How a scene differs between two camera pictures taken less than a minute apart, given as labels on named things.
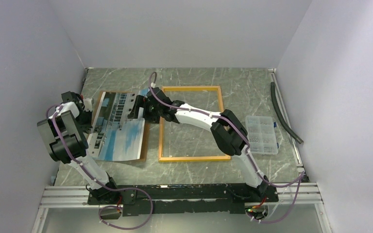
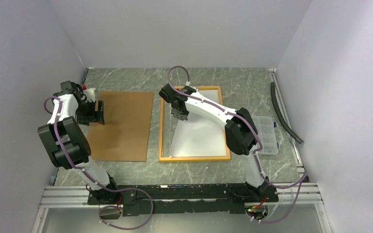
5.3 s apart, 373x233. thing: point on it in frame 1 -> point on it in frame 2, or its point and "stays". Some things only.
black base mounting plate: (184, 199) stays
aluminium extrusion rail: (63, 196) stays
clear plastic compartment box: (261, 134) stays
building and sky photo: (115, 136) -> (199, 136)
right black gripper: (141, 101) -> (180, 116)
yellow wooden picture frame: (161, 159) stays
